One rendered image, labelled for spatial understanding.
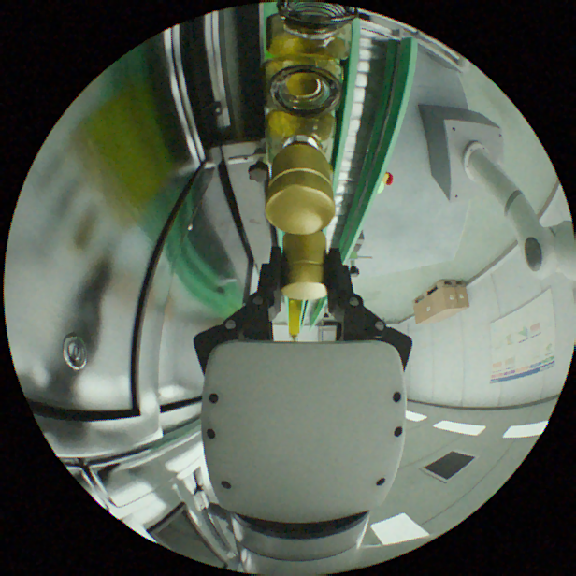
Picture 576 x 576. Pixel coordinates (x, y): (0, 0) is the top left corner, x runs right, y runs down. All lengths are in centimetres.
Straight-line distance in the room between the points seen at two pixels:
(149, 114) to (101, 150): 6
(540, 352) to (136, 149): 386
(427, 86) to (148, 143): 55
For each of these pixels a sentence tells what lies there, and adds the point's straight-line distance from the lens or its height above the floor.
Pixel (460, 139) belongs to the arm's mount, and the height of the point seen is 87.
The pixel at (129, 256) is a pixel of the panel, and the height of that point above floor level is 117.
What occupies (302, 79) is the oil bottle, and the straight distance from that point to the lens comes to 16.
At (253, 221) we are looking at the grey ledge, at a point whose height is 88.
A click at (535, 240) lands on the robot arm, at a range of 41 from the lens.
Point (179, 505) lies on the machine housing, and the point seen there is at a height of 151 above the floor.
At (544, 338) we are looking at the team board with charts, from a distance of 368.
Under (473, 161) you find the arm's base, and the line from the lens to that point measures 52.
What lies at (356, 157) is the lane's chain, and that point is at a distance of 40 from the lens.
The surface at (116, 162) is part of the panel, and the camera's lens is 16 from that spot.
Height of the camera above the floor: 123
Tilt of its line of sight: 22 degrees down
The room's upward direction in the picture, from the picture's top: 178 degrees counter-clockwise
